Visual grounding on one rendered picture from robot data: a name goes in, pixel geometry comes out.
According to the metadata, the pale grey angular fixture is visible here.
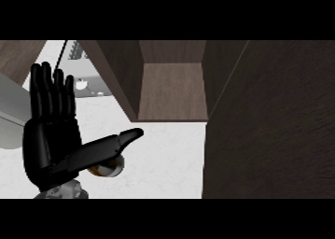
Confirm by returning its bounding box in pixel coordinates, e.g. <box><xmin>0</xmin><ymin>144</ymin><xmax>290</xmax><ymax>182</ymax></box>
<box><xmin>57</xmin><ymin>39</ymin><xmax>115</xmax><ymax>99</ymax></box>

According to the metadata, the thin black rod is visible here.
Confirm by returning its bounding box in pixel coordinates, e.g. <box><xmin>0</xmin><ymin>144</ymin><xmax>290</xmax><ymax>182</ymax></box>
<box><xmin>53</xmin><ymin>39</ymin><xmax>69</xmax><ymax>71</ymax></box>

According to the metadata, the open brown wooden cabinet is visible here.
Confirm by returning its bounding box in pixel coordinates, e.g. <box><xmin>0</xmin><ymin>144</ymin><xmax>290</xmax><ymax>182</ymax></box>
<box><xmin>77</xmin><ymin>39</ymin><xmax>249</xmax><ymax>123</ymax></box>

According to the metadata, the pale grey rounded appliance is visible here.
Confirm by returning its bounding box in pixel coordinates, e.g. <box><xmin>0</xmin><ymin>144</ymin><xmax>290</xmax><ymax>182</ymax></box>
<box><xmin>0</xmin><ymin>66</ymin><xmax>34</xmax><ymax>150</ymax></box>

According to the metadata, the brown wooden panel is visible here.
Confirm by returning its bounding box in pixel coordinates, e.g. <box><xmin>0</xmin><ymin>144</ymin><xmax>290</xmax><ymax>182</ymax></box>
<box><xmin>0</xmin><ymin>39</ymin><xmax>49</xmax><ymax>87</ymax></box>

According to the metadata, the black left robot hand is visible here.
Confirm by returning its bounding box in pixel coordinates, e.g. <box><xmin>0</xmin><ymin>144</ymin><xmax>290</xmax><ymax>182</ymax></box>
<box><xmin>21</xmin><ymin>61</ymin><xmax>144</xmax><ymax>192</ymax></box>

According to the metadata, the dark brown cabinet door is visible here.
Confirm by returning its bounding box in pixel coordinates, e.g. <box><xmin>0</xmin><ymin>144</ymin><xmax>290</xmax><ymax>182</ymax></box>
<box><xmin>199</xmin><ymin>39</ymin><xmax>335</xmax><ymax>200</ymax></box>

